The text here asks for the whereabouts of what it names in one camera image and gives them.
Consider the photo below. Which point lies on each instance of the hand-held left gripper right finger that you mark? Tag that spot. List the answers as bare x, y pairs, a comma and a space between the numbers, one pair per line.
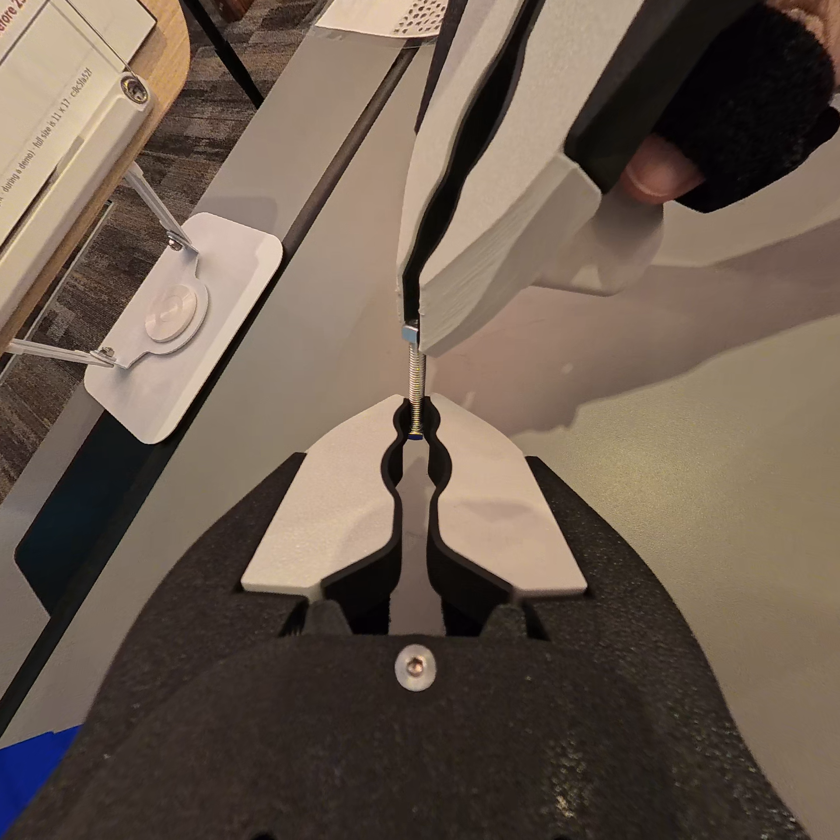
505, 525

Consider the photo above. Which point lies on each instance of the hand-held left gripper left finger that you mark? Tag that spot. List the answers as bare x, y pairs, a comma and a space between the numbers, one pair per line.
321, 518

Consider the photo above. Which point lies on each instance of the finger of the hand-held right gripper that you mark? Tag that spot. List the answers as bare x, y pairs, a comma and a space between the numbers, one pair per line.
446, 98
525, 197

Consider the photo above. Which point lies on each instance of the long thin silver bolt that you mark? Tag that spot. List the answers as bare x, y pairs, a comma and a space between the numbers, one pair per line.
416, 374

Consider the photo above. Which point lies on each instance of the blue plastic bin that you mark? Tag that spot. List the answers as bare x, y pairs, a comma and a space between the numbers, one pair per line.
33, 781

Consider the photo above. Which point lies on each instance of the person's right hand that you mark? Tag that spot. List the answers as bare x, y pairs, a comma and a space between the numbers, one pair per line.
659, 174

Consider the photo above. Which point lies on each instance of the laminated instruction sheet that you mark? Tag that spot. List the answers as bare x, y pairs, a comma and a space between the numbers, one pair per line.
380, 16

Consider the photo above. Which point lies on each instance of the white stand base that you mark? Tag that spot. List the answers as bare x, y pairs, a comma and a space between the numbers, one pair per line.
223, 354

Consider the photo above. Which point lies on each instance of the wooden document board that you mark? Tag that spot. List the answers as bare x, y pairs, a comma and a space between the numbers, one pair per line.
167, 65

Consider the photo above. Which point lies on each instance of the printed instruction paper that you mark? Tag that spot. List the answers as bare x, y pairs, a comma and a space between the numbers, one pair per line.
52, 98

